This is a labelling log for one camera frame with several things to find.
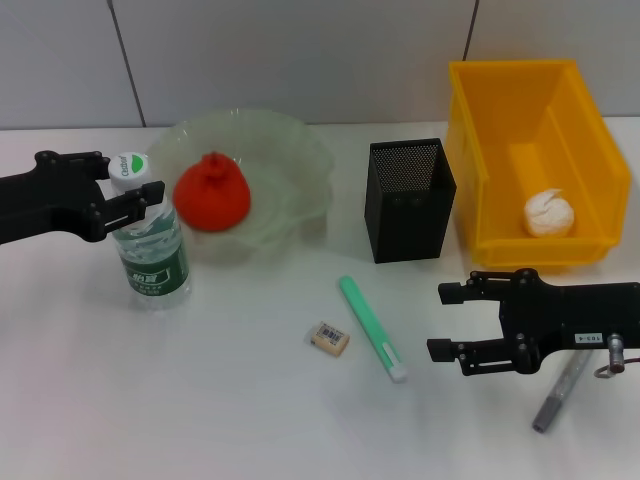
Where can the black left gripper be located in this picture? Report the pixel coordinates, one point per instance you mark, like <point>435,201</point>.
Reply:
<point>55,200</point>

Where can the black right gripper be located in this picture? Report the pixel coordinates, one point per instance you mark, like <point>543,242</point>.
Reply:
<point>550,315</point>

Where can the green white pen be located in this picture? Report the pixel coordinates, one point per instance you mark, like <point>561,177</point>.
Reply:
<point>370,330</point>

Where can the red orange fruit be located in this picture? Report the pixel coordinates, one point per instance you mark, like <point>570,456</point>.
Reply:
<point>212,195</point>

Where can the clear green-label water bottle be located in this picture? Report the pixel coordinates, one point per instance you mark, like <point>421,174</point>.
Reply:
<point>152,270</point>

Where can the white paper ball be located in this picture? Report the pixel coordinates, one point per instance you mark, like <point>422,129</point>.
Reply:
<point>549,212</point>

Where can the black mesh pen holder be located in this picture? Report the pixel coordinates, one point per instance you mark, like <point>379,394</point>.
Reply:
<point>407,220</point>

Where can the beige eraser with barcode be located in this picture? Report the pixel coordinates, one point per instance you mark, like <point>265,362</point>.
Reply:
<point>327,339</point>

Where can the grey marker pen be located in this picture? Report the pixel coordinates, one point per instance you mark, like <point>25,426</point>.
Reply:
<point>555,400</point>

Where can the green glass fruit plate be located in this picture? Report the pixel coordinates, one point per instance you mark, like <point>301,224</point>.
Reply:
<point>290,165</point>

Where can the yellow plastic bin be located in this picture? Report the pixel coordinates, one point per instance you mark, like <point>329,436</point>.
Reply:
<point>540,125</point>

